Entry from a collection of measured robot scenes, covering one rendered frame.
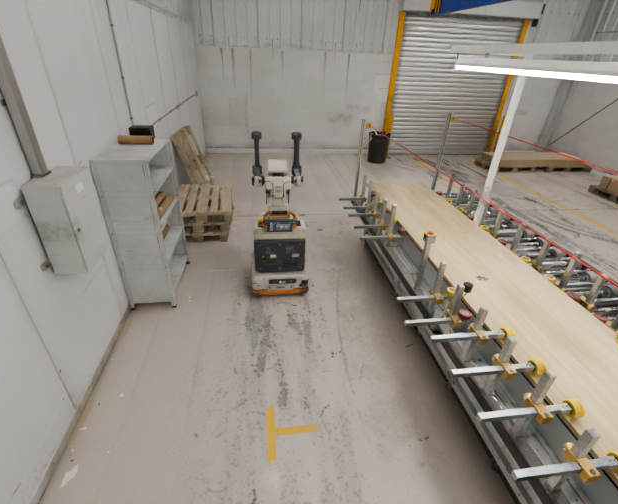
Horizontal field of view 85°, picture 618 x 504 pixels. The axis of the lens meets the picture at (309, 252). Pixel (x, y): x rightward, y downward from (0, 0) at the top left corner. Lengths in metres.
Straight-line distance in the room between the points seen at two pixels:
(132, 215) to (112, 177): 0.36
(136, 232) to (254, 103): 6.46
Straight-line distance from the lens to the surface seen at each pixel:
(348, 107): 9.68
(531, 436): 2.41
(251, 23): 9.33
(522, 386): 2.46
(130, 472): 2.84
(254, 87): 9.35
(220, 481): 2.66
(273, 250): 3.58
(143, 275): 3.71
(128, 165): 3.25
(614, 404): 2.42
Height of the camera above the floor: 2.36
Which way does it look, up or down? 30 degrees down
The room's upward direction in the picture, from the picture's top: 3 degrees clockwise
